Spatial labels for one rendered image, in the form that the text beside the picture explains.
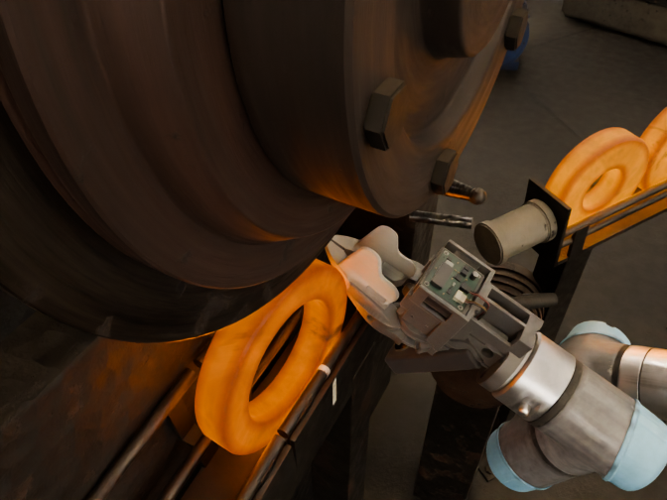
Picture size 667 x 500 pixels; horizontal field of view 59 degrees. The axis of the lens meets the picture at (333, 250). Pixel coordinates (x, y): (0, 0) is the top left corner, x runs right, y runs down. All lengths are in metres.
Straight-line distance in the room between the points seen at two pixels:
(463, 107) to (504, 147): 1.87
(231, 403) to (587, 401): 0.31
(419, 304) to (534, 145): 1.77
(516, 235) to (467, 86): 0.43
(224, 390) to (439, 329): 0.20
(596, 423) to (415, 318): 0.18
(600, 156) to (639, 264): 1.11
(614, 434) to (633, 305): 1.19
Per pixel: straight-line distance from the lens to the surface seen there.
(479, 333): 0.56
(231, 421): 0.50
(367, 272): 0.56
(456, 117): 0.35
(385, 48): 0.21
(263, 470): 0.54
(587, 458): 0.61
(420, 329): 0.57
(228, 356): 0.46
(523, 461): 0.67
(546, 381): 0.57
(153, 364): 0.50
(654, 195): 0.95
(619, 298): 1.77
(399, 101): 0.22
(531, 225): 0.80
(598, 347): 0.75
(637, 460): 0.61
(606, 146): 0.81
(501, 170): 2.11
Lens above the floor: 1.19
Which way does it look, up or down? 44 degrees down
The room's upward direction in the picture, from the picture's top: straight up
